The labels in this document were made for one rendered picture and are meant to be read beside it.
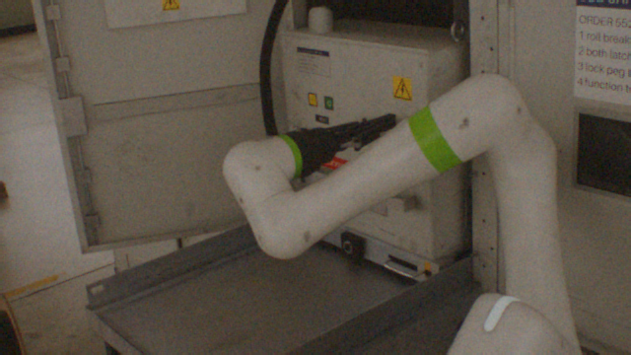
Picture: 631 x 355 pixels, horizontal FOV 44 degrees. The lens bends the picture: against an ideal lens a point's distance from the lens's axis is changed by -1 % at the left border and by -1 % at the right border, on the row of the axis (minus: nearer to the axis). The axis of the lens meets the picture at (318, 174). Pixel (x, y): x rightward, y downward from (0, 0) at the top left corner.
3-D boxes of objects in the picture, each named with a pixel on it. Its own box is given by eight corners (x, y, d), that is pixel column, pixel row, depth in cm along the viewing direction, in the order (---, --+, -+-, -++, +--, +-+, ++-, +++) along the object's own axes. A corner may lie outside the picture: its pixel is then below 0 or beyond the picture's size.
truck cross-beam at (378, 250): (439, 290, 172) (438, 265, 170) (288, 225, 211) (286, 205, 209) (454, 281, 175) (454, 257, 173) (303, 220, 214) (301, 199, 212)
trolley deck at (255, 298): (239, 453, 137) (235, 425, 135) (89, 327, 183) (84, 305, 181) (482, 309, 177) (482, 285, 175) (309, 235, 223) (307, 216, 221)
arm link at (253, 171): (226, 139, 141) (204, 164, 149) (257, 199, 138) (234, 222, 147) (286, 119, 149) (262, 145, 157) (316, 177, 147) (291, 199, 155)
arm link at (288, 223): (417, 117, 141) (401, 112, 131) (450, 175, 139) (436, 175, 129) (259, 214, 153) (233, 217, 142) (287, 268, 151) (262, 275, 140)
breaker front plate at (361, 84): (430, 267, 172) (423, 54, 156) (294, 212, 208) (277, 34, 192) (434, 265, 173) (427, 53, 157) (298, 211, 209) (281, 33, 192)
